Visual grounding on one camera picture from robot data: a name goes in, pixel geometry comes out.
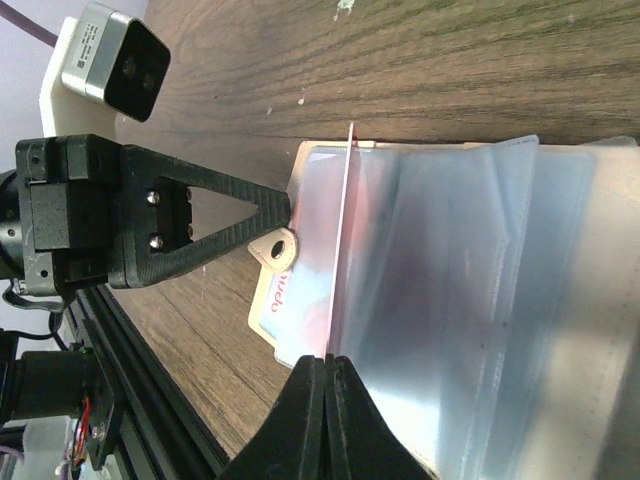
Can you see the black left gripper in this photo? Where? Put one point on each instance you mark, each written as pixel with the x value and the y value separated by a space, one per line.
pixel 57 230

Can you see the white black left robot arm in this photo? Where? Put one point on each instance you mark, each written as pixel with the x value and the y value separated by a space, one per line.
pixel 49 383

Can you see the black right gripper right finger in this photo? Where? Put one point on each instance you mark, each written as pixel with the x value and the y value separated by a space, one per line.
pixel 358 444

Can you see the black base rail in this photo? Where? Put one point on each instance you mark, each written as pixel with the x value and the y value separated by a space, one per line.
pixel 140 420

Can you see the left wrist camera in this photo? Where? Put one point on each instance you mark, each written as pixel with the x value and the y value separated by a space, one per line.
pixel 116 61

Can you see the beige leather card holder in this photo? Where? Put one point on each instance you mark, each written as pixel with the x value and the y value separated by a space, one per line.
pixel 492 298

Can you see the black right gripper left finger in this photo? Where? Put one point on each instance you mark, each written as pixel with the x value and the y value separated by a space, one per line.
pixel 288 443

